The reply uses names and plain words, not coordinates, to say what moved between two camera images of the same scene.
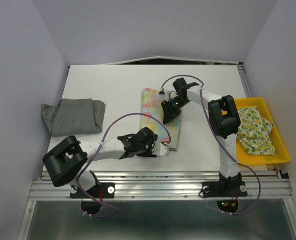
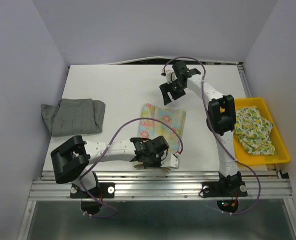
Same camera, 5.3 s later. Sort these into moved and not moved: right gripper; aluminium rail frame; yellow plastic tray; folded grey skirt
Moved: right gripper
Not moved: folded grey skirt; yellow plastic tray; aluminium rail frame
